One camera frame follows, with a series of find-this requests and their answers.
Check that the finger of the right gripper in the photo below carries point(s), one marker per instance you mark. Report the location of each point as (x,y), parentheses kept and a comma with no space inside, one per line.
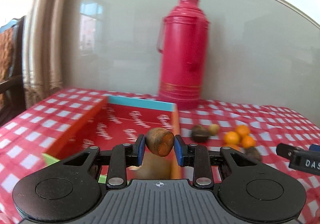
(291,153)

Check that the red thermos flask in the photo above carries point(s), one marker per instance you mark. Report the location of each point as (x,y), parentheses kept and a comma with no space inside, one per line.
(182,42)

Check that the dark wooden wicker chair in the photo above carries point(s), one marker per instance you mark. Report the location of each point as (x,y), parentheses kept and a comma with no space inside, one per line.
(12,89)

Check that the dark brown mangosteen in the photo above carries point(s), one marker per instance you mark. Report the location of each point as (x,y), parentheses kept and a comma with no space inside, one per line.
(253,153)

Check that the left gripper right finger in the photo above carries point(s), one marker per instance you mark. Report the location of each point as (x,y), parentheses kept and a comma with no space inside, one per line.
(195,156)

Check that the colourful cardboard box tray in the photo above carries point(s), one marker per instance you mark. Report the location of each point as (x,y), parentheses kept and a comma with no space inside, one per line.
(113,120)

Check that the small tan longan fruit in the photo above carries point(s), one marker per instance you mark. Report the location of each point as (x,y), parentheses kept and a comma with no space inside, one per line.
(214,129)

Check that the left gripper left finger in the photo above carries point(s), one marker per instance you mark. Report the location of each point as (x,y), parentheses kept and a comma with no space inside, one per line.
(123,156)

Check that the yellow-orange mandarin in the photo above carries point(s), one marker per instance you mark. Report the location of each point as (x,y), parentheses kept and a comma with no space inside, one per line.
(232,137)

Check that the red white checkered tablecloth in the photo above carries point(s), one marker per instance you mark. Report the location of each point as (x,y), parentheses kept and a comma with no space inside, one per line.
(27,136)

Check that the orange mandarin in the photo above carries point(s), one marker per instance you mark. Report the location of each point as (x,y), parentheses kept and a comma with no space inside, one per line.
(235,147)
(242,130)
(247,142)

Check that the half-peeled small orange fruit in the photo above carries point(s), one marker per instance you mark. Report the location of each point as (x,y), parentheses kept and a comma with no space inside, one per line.
(160,141)

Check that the beige curtain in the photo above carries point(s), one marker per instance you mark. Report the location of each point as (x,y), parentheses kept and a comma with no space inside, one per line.
(41,51)

